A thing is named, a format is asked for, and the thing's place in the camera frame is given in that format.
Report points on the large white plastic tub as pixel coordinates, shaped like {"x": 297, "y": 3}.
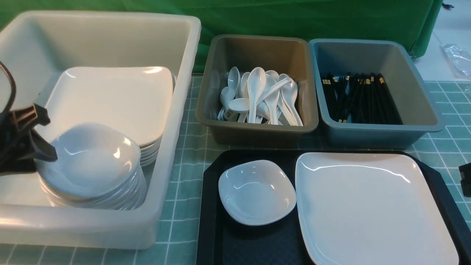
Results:
{"x": 36, "y": 48}

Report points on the blue plastic chopstick bin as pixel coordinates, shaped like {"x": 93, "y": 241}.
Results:
{"x": 417, "y": 110}

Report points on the large white square plate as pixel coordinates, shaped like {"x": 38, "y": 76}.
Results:
{"x": 369, "y": 209}

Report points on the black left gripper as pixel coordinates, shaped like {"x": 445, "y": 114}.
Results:
{"x": 21, "y": 145}

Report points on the green checkered tablecloth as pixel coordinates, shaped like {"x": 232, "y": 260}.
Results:
{"x": 177, "y": 230}

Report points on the pile of black chopsticks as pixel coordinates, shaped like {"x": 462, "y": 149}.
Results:
{"x": 360, "y": 98}

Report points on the clear plastic bag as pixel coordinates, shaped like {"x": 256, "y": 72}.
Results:
{"x": 460, "y": 59}

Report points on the small white bowl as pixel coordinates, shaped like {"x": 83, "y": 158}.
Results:
{"x": 256, "y": 193}

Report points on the brown plastic spoon bin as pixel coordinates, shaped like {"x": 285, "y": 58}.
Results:
{"x": 291, "y": 56}

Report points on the stack of white square plates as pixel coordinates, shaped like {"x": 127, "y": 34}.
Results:
{"x": 132, "y": 100}

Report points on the black object at right edge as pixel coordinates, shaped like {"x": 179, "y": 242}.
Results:
{"x": 465, "y": 173}

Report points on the green backdrop cloth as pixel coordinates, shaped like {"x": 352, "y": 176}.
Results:
{"x": 406, "y": 22}

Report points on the stack of small white bowls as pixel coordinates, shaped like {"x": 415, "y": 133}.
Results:
{"x": 97, "y": 167}

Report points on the pile of white spoons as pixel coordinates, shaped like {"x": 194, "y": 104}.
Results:
{"x": 275, "y": 104}

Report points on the black plastic serving tray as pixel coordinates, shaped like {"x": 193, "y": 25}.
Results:
{"x": 224, "y": 241}

